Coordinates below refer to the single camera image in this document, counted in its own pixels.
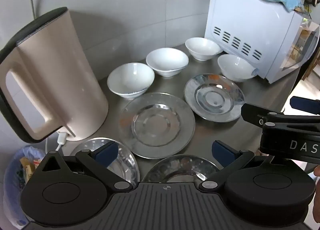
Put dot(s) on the beige electric kettle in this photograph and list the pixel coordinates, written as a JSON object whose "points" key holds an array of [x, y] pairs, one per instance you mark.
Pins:
{"points": [[52, 75]]}

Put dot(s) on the small steel plate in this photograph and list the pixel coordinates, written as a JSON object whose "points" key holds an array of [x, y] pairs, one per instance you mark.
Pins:
{"points": [[182, 167], [127, 162]]}

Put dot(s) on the person's right hand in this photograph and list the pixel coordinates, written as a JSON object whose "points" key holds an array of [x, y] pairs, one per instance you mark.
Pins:
{"points": [[317, 171]]}

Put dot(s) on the trash bin with blue bag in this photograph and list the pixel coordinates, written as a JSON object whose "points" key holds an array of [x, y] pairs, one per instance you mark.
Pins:
{"points": [[15, 177]]}

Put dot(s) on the large steel plate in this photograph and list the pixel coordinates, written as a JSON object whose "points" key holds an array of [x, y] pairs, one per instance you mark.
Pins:
{"points": [[156, 125]]}

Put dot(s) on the medium steel plate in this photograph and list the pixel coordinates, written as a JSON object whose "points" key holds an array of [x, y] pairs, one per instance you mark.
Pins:
{"points": [[215, 97]]}

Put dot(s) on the white microwave oven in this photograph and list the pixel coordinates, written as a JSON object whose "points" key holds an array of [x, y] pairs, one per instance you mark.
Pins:
{"points": [[250, 30]]}

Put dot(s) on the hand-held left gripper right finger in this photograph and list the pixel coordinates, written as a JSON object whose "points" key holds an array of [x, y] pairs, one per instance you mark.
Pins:
{"points": [[223, 151]]}

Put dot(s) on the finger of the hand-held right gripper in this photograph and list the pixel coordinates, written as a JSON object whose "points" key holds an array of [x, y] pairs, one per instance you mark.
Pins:
{"points": [[303, 103], [252, 113]]}

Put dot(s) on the white ceramic bowl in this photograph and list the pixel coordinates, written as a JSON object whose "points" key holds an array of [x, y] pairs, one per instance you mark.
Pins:
{"points": [[235, 67], [202, 46], [131, 77], [167, 60]]}

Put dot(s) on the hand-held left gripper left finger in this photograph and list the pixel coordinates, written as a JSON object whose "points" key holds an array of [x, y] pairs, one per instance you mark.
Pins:
{"points": [[108, 152]]}

